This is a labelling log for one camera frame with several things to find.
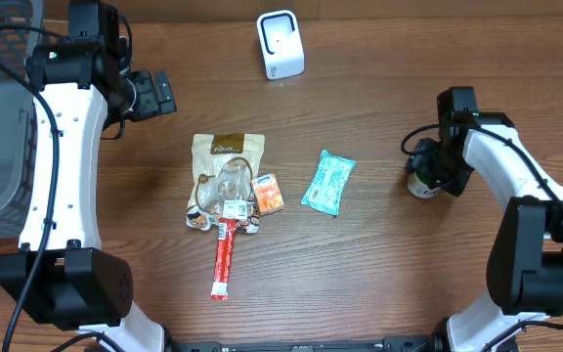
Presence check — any green lid small jar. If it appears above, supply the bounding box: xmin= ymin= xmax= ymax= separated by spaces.
xmin=405 ymin=158 xmax=440 ymax=198

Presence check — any beige snack pouch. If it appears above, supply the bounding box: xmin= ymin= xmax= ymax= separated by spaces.
xmin=186 ymin=133 xmax=265 ymax=235

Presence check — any teal packet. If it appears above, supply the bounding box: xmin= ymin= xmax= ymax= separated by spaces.
xmin=301 ymin=150 xmax=356 ymax=217

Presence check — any red stick snack packet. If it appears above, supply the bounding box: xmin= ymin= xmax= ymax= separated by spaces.
xmin=211 ymin=218 xmax=237 ymax=301

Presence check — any orange tissue pack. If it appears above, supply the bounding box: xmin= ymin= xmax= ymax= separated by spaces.
xmin=251 ymin=173 xmax=284 ymax=214

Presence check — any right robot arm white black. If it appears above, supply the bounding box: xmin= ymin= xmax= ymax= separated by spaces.
xmin=384 ymin=86 xmax=563 ymax=351

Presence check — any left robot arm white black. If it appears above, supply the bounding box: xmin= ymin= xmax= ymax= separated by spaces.
xmin=0 ymin=1 xmax=176 ymax=351

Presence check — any white barcode scanner stand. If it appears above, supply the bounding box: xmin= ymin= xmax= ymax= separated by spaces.
xmin=256 ymin=10 xmax=305 ymax=80

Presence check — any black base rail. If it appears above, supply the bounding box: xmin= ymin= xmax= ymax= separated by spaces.
xmin=172 ymin=336 xmax=433 ymax=352

